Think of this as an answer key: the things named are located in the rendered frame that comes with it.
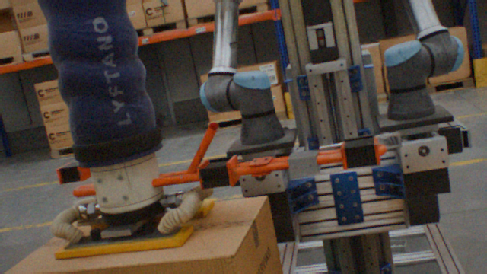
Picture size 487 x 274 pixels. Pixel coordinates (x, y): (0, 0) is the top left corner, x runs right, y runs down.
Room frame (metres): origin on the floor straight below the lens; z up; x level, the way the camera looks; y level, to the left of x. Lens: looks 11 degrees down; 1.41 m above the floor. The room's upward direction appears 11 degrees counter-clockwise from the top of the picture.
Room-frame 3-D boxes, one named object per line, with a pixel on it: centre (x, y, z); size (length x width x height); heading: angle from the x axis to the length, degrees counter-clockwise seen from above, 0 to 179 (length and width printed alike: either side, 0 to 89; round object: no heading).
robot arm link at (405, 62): (1.82, -0.53, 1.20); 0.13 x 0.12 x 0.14; 110
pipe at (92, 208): (1.45, 0.34, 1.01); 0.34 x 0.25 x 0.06; 76
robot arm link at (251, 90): (1.91, -0.03, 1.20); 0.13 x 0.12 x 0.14; 50
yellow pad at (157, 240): (1.35, 0.36, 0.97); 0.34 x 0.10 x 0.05; 76
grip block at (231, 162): (1.38, 0.09, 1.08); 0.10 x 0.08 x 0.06; 166
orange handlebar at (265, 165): (1.51, 0.12, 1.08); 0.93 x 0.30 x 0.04; 76
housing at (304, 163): (1.33, -0.12, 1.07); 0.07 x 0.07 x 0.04; 76
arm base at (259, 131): (1.91, -0.04, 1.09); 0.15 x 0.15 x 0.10
